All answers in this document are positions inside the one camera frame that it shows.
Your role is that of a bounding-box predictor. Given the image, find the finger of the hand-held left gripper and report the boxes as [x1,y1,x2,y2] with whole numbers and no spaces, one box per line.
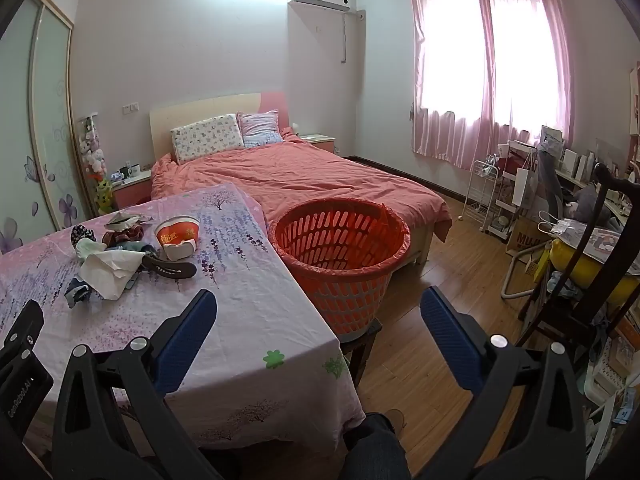
[0,300,45,361]

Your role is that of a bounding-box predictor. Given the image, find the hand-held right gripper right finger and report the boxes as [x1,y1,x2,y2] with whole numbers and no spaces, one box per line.
[420,286,588,480]

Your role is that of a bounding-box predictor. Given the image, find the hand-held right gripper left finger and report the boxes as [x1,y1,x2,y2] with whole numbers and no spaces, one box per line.
[52,289,221,480]

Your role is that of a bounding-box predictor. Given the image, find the black hair clip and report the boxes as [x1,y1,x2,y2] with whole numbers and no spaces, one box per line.
[140,256,198,279]

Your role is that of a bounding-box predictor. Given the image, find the white tissue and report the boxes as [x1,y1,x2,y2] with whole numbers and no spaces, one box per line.
[79,250,146,301]

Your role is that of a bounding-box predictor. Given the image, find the pale green towel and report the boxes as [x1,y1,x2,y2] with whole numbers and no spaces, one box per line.
[76,238,107,262]

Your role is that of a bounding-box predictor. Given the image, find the orange plastic basket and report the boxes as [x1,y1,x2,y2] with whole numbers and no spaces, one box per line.
[269,197,412,337]

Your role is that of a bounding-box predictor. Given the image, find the grey-blue cloth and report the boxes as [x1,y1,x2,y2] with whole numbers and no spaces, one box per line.
[120,241,157,260]

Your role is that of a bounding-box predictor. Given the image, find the red white paper noodle cup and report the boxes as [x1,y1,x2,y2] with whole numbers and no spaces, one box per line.
[154,215,200,262]

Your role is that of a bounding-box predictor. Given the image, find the black floral scrunchie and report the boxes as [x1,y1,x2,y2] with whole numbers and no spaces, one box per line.
[71,224,97,248]

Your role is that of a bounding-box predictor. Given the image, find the dark red plaid scrunchie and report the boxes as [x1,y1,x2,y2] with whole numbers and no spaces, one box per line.
[102,225,146,251]

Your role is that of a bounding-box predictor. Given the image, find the silver snack wrapper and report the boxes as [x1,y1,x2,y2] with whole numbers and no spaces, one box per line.
[106,211,151,233]

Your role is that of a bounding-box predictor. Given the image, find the pink floral tablecloth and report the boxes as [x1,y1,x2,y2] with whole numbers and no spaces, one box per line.
[0,182,366,461]

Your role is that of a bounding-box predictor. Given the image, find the dark wooden stool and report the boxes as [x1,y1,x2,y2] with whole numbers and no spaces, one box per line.
[340,317,383,388]

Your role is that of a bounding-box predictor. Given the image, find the brown paper bag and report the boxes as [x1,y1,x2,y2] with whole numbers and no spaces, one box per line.
[506,215,548,261]

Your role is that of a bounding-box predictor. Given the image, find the person's leg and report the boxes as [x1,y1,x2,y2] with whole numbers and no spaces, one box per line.
[340,412,411,480]

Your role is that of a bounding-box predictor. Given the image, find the yellow cushion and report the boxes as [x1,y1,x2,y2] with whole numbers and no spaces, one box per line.
[550,239,640,301]

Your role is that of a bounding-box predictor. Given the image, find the green plush toy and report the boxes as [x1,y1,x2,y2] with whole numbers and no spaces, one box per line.
[95,176,115,215]

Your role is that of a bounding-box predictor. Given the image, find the pink nightstand with mug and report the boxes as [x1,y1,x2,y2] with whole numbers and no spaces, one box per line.
[111,170,153,210]

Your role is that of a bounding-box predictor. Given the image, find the white plastic bag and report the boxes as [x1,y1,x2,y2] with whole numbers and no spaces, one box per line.
[539,212,591,248]

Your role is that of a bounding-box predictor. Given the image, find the white paper bag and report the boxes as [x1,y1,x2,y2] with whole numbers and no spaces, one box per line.
[515,167,538,209]

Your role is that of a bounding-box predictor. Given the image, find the clear tube of plush toys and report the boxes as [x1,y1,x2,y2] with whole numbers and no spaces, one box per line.
[75,115,108,181]

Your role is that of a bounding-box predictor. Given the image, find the printed magazine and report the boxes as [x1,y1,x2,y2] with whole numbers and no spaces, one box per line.
[585,227,640,263]

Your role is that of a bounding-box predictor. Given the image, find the white floral pillow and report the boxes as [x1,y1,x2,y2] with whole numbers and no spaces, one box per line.
[170,114,245,163]

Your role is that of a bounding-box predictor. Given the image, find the salmon duvet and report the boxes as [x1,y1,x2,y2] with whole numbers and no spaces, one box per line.
[150,132,451,241]

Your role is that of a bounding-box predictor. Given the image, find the white shelving cart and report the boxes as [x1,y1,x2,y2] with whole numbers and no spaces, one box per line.
[492,141,541,241]

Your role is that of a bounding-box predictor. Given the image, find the pink curtain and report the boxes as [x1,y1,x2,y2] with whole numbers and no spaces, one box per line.
[409,0,496,170]
[480,0,575,148]

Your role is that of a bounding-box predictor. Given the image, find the floral sliding-door wardrobe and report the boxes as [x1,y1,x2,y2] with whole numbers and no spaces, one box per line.
[0,0,93,256]

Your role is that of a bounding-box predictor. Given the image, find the dark wooden chair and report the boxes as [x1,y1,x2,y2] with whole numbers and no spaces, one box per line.
[517,162,640,361]

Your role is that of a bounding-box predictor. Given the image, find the pink blue striped pillow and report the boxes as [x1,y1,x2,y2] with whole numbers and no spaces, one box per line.
[236,109,285,148]

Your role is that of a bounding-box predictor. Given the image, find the pink nightstand with book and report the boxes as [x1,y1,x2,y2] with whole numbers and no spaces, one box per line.
[298,133,336,153]

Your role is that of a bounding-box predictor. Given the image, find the cream and pink headboard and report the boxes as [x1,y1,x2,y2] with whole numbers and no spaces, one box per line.
[149,91,291,163]

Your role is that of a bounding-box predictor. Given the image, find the white metal tube frame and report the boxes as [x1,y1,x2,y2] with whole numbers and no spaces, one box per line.
[501,252,538,301]

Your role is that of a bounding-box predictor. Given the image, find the wooden bed frame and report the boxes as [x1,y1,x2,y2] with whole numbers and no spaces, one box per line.
[395,222,432,267]

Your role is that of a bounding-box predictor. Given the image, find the white wire rack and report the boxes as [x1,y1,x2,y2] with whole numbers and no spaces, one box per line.
[462,160,501,233]

